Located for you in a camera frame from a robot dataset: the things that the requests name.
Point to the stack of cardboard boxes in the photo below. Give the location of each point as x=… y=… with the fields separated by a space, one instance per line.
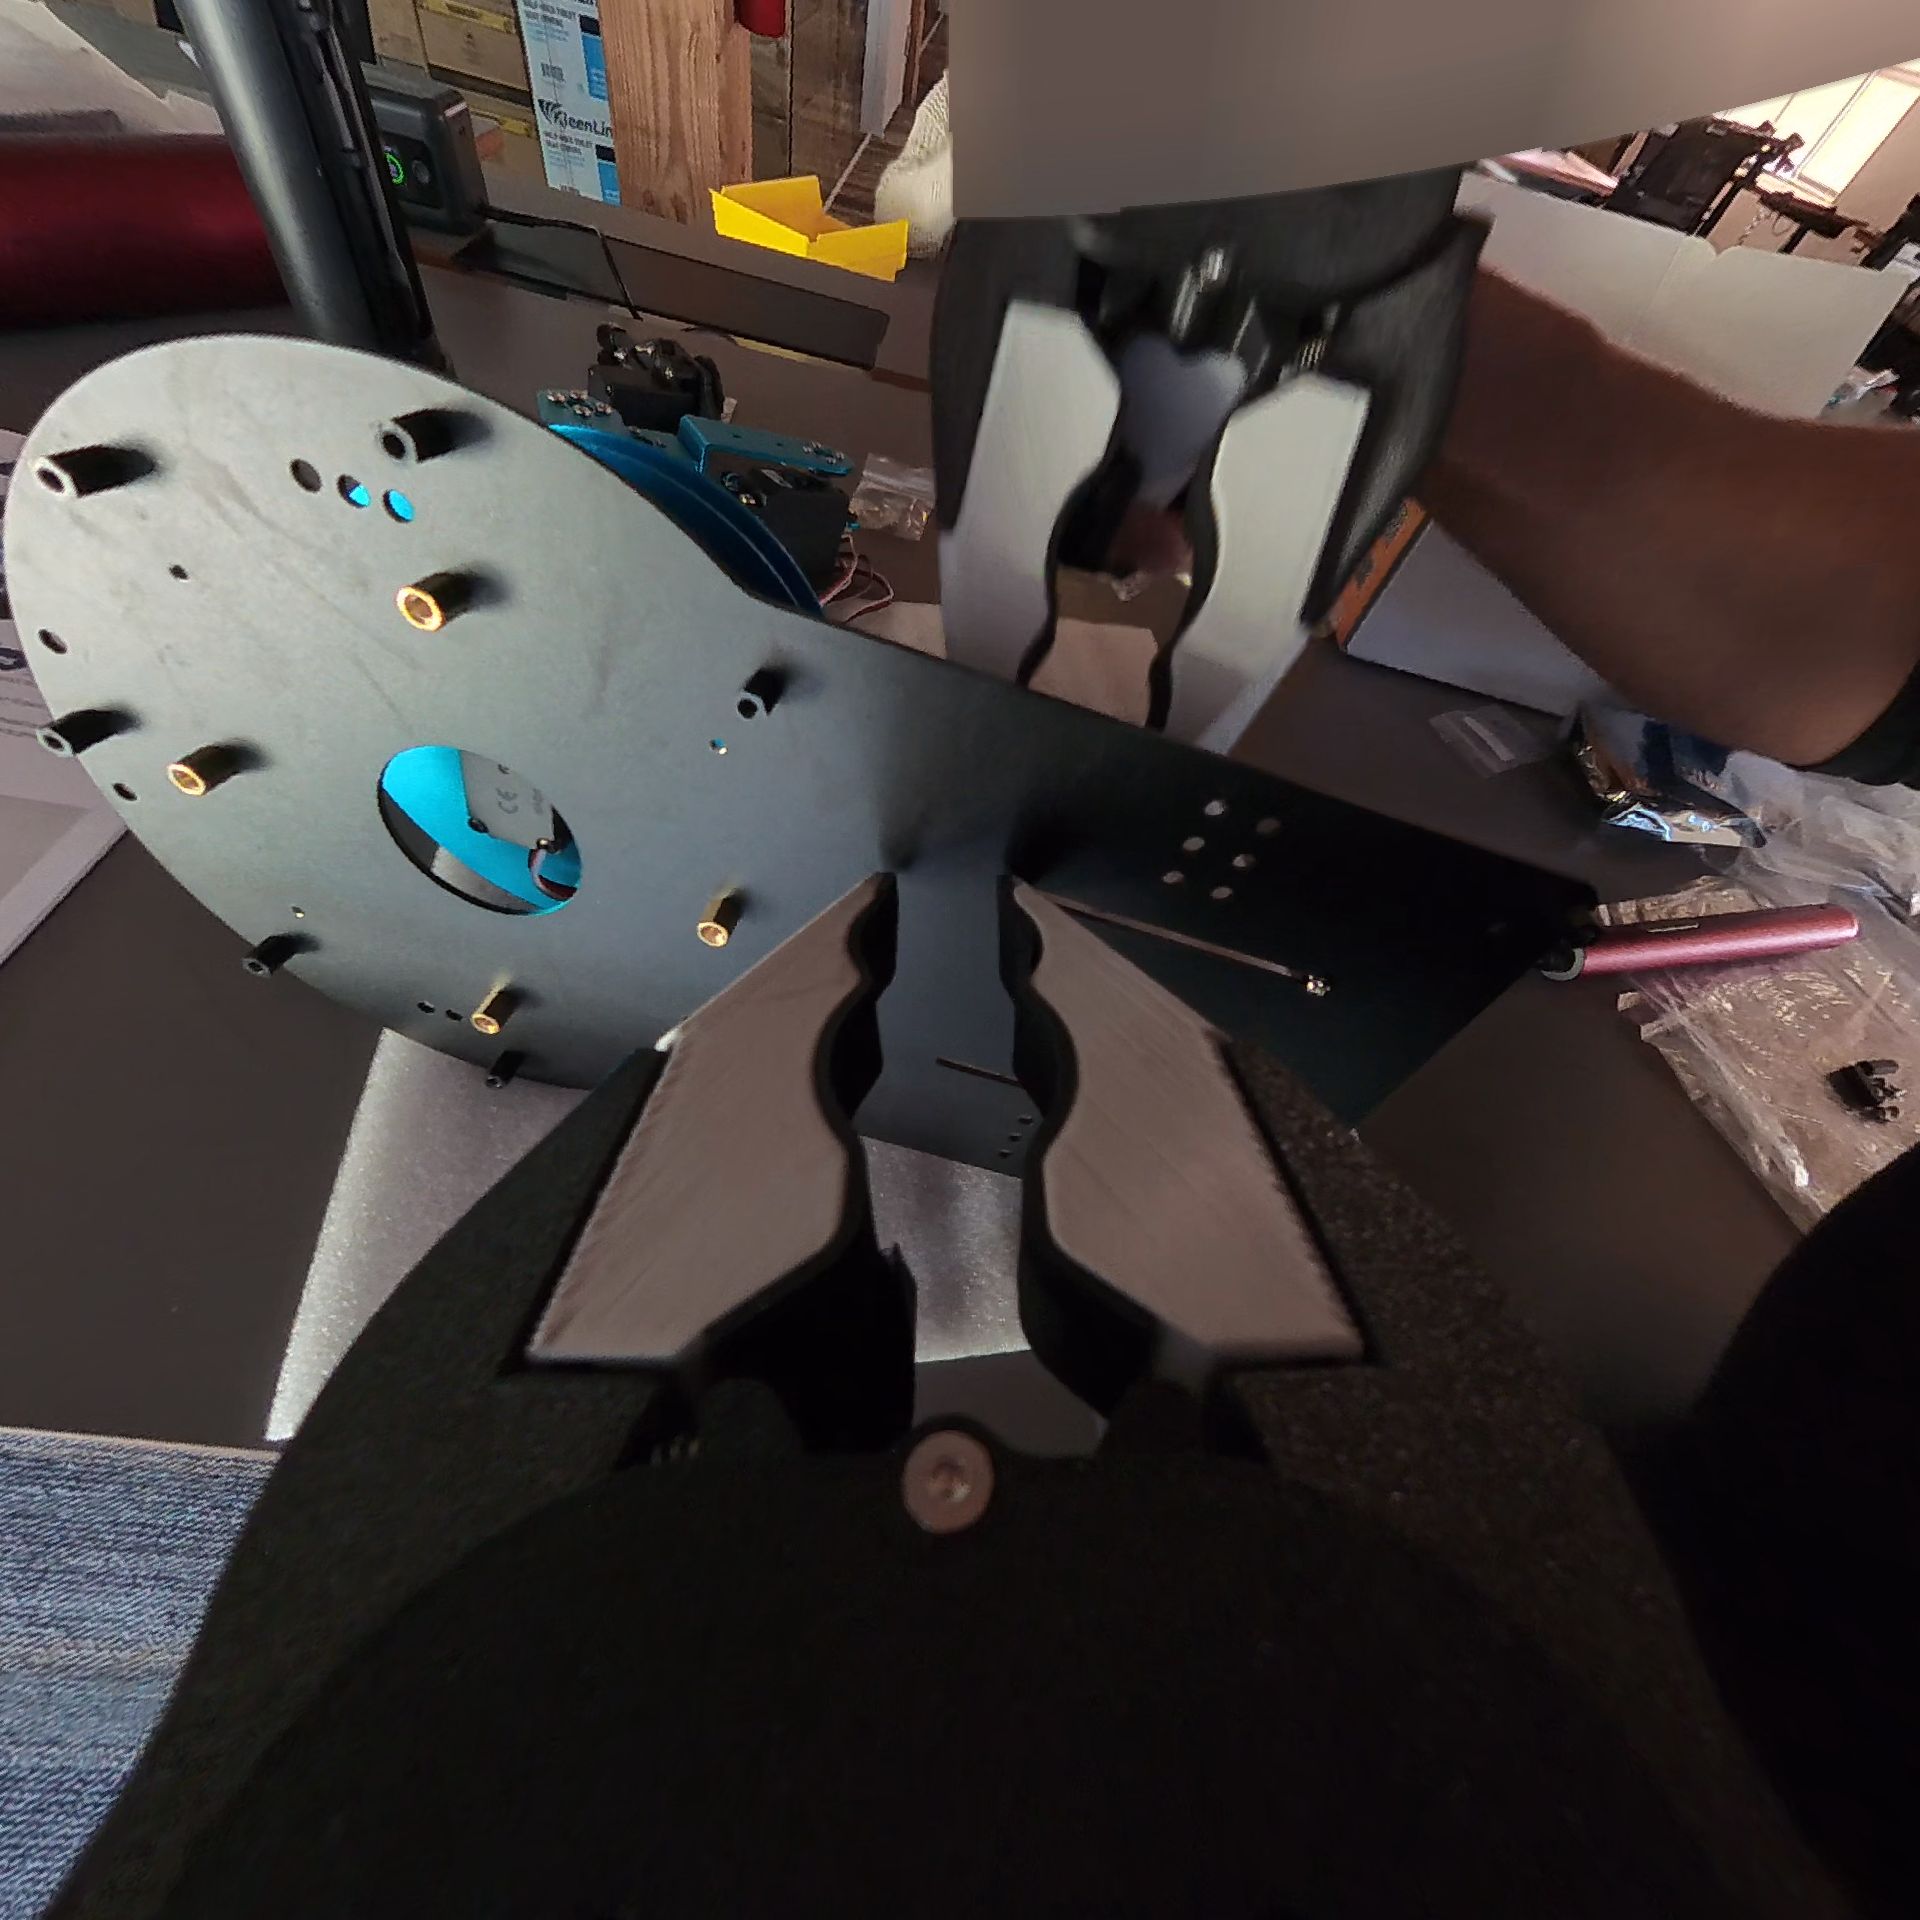
x=569 y=136

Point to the black power station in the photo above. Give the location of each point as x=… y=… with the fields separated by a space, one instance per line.
x=429 y=166

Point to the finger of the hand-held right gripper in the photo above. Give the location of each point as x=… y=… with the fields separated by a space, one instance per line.
x=1019 y=480
x=1275 y=523

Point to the yellow plastic bin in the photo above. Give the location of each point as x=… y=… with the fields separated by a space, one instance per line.
x=779 y=224

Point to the pile of clear plastic bags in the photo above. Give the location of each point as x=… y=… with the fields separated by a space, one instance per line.
x=1769 y=1050

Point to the wooden pillar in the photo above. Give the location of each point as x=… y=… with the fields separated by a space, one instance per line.
x=674 y=105

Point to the person's right forearm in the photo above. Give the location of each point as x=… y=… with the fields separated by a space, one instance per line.
x=1651 y=523

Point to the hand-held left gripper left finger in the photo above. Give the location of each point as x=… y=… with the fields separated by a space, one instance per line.
x=704 y=1184

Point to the white and orange cardboard box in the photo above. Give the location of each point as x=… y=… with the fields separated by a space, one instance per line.
x=1501 y=629

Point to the dark grey desk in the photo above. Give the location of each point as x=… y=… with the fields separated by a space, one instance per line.
x=149 y=1200

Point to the dark red metal cylinder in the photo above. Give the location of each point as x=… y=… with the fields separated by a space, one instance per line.
x=120 y=240

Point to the dark foil bag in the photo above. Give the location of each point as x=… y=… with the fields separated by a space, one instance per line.
x=1651 y=779

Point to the white foam sheet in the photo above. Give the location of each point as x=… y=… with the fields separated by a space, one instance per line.
x=451 y=1200

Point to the small black standoffs and screws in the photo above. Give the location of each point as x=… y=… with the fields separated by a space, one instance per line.
x=1867 y=1088

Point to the dark red screwdriver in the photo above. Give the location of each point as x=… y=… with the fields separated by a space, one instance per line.
x=1725 y=937

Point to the blue toy robot arm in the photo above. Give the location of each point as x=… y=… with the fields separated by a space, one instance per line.
x=674 y=779

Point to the black pole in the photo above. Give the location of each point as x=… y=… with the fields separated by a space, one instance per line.
x=285 y=181

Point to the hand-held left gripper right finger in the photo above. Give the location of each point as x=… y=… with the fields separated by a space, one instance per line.
x=1200 y=1200

